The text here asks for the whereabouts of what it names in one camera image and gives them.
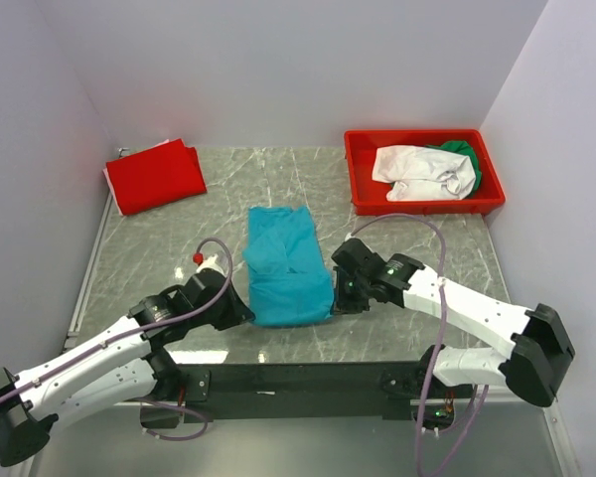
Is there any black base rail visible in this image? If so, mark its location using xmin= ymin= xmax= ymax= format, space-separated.
xmin=150 ymin=362 xmax=425 ymax=420

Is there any folded red t-shirt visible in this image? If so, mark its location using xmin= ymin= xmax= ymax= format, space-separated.
xmin=106 ymin=139 xmax=207 ymax=216

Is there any aluminium frame rail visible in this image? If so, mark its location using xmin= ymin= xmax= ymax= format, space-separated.
xmin=7 ymin=193 xmax=582 ymax=477

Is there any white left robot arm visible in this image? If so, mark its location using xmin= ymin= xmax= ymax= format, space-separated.
xmin=0 ymin=268 xmax=254 ymax=467

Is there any crumpled white t-shirt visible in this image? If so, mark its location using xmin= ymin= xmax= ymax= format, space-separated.
xmin=371 ymin=145 xmax=467 ymax=202

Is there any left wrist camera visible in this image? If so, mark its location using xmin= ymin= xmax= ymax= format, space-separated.
xmin=193 ymin=252 xmax=228 ymax=275

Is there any green t-shirt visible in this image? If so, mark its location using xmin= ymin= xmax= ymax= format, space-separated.
xmin=429 ymin=140 xmax=483 ymax=197

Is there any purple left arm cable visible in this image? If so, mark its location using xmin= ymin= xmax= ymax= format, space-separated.
xmin=0 ymin=238 xmax=235 ymax=441

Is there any red plastic bin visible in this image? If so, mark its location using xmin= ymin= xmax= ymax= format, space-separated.
xmin=344 ymin=128 xmax=506 ymax=216

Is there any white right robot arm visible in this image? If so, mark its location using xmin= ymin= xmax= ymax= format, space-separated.
xmin=332 ymin=238 xmax=575 ymax=407

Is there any teal t-shirt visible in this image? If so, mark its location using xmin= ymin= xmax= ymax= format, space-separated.
xmin=242 ymin=206 xmax=334 ymax=328

